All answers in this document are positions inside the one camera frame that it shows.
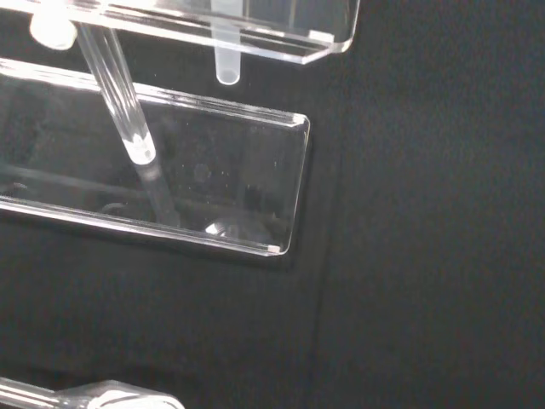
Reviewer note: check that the clear acrylic funnel stand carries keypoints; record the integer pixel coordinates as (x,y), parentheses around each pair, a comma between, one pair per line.
(213,170)

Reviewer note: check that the glass weighing funnel with powder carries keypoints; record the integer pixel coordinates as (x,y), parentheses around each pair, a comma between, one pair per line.
(106,396)

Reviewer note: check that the black bench cloth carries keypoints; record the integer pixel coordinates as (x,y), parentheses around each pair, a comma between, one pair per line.
(426,234)

